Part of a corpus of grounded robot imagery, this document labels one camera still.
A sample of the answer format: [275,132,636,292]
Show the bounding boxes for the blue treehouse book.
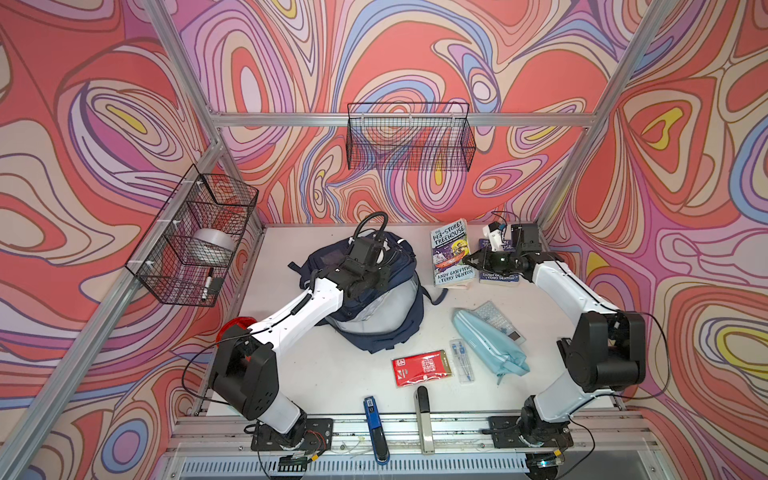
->
[477,240,520,287]

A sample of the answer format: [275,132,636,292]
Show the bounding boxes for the navy blue backpack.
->
[318,231,448,354]

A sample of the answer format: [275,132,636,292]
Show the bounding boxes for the grey treehouse book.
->
[430,219,475,288]

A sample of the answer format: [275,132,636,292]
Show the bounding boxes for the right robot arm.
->
[462,222,646,426]

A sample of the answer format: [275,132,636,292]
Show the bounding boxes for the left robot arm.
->
[209,232,386,444]

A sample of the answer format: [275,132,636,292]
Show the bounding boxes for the light blue pencil case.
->
[452,309,530,384]

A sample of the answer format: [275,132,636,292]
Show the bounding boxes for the clear pen pack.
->
[450,339,475,383]

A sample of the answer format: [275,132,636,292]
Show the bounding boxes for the grey calculator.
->
[473,301,526,345]

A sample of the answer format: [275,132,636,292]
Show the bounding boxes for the red packet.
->
[392,350,452,387]

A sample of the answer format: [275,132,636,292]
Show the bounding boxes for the red cup with markers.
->
[231,316,257,330]

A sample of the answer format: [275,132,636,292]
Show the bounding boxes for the black beige stapler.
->
[415,385,435,455]

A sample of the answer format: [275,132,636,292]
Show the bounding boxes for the marker in basket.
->
[201,267,214,301]

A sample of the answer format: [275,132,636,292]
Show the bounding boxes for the white tape roll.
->
[189,228,236,267]

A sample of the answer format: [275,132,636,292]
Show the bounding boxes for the blue stapler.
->
[363,396,390,466]

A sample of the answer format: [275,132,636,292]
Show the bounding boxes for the back wire basket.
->
[346,100,477,172]

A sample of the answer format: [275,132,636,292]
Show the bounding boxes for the wire basket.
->
[125,166,259,307]
[346,100,477,172]

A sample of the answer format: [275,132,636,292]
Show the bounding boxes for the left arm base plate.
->
[244,417,334,454]

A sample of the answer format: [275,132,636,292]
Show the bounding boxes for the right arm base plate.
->
[480,415,574,450]

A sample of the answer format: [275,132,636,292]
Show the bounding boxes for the left wire basket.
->
[125,166,259,307]

